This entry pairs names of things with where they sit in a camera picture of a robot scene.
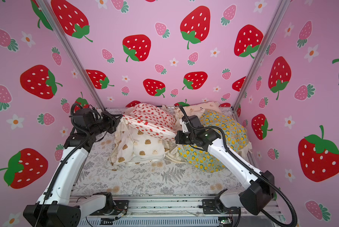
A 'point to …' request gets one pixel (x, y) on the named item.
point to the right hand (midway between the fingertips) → (172, 139)
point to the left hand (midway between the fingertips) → (124, 113)
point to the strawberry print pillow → (152, 120)
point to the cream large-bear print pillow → (132, 145)
